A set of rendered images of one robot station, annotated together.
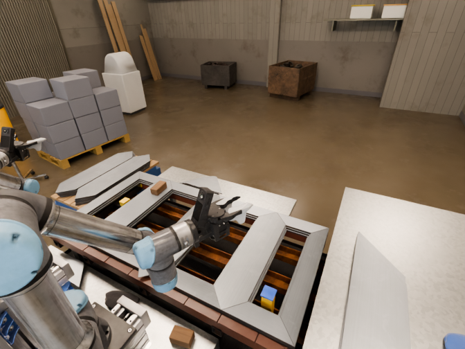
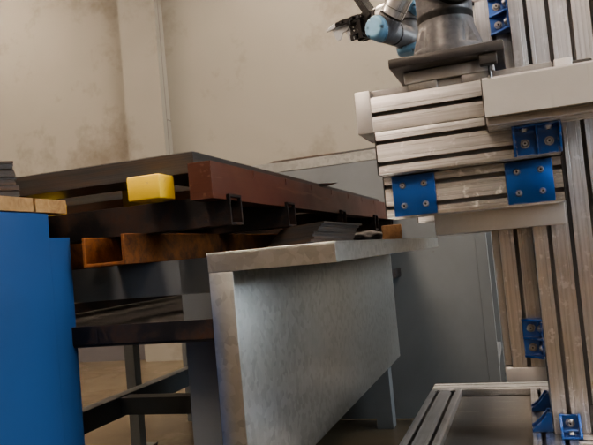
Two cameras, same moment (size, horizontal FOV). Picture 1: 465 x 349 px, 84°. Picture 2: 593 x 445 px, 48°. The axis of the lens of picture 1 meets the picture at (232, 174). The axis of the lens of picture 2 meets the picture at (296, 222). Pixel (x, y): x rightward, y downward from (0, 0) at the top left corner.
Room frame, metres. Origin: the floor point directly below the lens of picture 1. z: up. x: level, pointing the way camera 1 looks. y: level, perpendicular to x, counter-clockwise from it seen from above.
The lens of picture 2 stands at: (1.28, 2.24, 0.67)
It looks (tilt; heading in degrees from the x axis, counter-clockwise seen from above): 3 degrees up; 260
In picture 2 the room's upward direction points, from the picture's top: 5 degrees counter-clockwise
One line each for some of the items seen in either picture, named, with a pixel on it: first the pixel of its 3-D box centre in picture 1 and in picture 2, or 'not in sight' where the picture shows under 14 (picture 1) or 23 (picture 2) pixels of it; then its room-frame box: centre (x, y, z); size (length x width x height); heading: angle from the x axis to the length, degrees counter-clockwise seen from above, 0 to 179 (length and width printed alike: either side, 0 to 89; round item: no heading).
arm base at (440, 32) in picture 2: not in sight; (446, 40); (0.69, 0.94, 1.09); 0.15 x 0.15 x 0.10
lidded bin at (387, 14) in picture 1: (394, 11); not in sight; (6.65, -3.63, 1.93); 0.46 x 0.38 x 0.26; 61
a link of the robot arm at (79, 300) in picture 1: (70, 316); not in sight; (0.44, 0.50, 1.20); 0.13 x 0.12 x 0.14; 35
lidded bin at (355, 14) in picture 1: (362, 12); not in sight; (6.96, -3.07, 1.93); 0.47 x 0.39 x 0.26; 61
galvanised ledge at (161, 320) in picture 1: (106, 300); (365, 248); (0.84, 0.70, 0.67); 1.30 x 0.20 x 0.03; 62
